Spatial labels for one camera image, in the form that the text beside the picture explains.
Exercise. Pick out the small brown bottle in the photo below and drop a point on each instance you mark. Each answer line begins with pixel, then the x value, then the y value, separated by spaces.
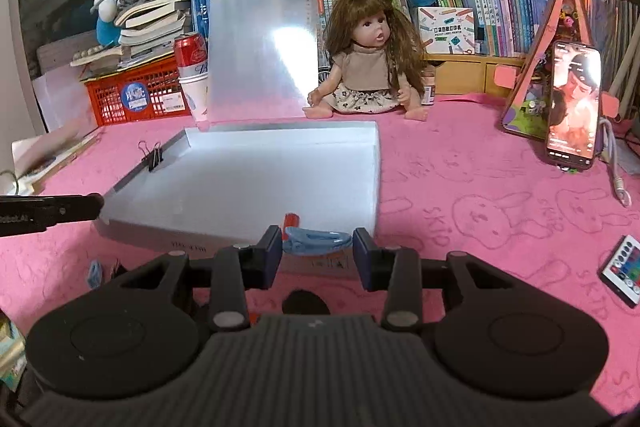
pixel 429 89

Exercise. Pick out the pink rabbit-print blanket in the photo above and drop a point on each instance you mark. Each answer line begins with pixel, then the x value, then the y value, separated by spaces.
pixel 475 197

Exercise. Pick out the pink triangular phone stand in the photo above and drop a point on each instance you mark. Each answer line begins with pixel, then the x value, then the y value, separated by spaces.
pixel 530 82

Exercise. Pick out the white plastic pipes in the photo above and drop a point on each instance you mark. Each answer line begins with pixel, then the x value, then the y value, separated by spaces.
pixel 625 82

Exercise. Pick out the smartphone with lit screen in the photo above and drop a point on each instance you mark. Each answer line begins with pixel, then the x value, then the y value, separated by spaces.
pixel 575 107

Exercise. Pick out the blue white plush with ears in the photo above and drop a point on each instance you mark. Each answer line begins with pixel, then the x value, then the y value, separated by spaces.
pixel 109 17

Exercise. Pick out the blue hair clip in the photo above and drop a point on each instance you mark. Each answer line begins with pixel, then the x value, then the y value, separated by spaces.
pixel 315 241

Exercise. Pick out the white cardboard box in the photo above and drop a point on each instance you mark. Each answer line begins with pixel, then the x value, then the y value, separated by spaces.
pixel 240 177

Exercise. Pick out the brown-haired baby doll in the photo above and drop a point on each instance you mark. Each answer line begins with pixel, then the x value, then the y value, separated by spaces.
pixel 367 57

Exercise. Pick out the row of colourful books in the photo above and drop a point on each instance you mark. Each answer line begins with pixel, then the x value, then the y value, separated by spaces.
pixel 500 2

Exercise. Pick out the translucent plastic sheet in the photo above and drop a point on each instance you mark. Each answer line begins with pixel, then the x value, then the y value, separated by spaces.
pixel 62 102

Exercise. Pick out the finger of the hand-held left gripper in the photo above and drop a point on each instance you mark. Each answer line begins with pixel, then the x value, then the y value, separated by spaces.
pixel 75 208

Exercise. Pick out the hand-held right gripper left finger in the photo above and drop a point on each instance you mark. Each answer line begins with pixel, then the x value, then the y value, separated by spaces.
pixel 272 257

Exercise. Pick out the white paper cup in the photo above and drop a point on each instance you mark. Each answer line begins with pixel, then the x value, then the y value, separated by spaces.
pixel 195 99

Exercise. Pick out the remote control with coloured buttons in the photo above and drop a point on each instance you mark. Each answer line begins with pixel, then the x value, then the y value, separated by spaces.
pixel 625 269

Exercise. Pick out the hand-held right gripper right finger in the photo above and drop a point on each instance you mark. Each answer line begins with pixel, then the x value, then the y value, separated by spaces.
pixel 362 263

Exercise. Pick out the red drink can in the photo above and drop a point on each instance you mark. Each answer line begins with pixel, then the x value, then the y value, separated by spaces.
pixel 191 54

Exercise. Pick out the translucent plastic clipboard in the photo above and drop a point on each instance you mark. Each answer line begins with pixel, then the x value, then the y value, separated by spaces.
pixel 260 52

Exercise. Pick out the white printed carton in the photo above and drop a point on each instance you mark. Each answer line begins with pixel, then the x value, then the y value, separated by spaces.
pixel 445 32

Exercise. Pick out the wooden board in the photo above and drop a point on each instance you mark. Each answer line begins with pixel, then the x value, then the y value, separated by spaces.
pixel 55 157

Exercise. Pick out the black binder clip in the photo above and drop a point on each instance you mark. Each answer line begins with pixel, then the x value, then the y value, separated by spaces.
pixel 152 157

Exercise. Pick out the colourful cardboard box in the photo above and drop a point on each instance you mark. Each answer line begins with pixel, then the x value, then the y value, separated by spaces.
pixel 10 352

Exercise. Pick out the wooden drawer organizer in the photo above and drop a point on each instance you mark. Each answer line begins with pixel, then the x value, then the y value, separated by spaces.
pixel 465 77

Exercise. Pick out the stack of worn books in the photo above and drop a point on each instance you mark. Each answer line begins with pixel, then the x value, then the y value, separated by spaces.
pixel 150 19

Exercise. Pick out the red basket with round label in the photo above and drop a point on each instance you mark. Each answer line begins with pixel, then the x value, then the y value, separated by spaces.
pixel 135 99

